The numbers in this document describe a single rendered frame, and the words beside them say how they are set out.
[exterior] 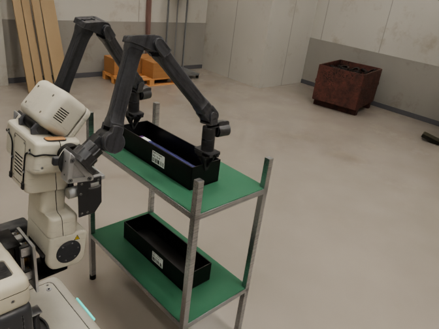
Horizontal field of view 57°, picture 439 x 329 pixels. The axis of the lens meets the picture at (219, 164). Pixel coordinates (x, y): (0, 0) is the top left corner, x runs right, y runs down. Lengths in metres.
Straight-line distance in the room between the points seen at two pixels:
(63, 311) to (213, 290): 0.73
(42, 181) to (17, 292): 0.39
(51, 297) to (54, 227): 0.64
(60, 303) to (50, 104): 1.08
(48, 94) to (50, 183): 0.33
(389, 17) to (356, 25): 0.59
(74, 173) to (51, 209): 0.29
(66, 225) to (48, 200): 0.13
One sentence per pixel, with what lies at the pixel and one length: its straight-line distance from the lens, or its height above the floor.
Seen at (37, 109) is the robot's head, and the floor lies 1.32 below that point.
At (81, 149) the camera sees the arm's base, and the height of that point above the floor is 1.23.
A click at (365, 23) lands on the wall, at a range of 7.98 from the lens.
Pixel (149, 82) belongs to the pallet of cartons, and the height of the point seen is 0.07.
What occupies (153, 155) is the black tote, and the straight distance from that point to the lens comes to 1.95.
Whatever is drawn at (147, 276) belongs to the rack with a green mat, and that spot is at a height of 0.35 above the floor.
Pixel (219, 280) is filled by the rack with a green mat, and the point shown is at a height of 0.35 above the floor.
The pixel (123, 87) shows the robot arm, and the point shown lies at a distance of 1.49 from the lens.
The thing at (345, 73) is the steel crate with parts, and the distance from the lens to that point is 6.87.
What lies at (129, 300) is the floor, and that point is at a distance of 2.63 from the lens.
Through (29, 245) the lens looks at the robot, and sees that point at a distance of 1.79.
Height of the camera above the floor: 1.82
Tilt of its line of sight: 25 degrees down
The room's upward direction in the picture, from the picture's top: 7 degrees clockwise
